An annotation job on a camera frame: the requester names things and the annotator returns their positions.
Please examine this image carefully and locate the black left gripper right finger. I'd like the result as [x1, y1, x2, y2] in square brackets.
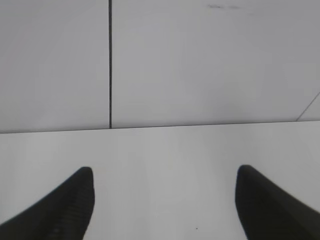
[235, 165, 320, 240]

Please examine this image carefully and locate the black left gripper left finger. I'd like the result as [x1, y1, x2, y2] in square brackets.
[0, 166, 95, 240]

